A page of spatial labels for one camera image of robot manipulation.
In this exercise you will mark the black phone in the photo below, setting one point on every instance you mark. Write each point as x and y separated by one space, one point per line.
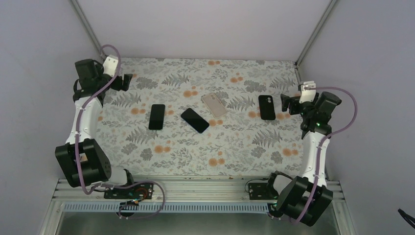
195 120

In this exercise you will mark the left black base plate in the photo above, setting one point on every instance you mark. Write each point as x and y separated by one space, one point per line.
137 192

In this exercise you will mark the floral patterned table mat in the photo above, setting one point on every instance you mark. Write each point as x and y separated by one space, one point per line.
238 143

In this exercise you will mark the black smartphone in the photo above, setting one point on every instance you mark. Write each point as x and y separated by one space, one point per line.
156 117

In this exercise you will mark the black phone case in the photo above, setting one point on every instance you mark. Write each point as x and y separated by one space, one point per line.
266 106

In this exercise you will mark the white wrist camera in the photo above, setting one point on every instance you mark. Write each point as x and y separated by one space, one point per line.
307 91
110 65

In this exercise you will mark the black object at edge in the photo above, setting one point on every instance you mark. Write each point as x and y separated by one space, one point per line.
408 218

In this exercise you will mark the beige phone case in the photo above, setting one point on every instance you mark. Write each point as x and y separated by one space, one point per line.
214 104

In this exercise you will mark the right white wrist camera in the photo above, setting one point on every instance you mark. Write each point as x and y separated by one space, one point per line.
307 91

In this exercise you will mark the aluminium rail frame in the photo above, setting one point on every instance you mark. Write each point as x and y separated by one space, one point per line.
182 205

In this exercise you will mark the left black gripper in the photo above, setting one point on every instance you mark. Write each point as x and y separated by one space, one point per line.
118 85

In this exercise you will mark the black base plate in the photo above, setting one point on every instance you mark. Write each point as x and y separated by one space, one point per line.
262 191
137 192

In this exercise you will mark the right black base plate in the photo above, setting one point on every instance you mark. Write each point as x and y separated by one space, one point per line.
262 191

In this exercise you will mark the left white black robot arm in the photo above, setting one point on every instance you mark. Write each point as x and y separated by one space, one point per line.
81 154

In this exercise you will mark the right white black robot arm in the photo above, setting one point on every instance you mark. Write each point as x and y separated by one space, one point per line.
305 197

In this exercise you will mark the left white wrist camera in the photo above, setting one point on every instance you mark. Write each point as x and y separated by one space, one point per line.
110 65

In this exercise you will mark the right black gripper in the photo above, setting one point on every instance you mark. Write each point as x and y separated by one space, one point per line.
286 100

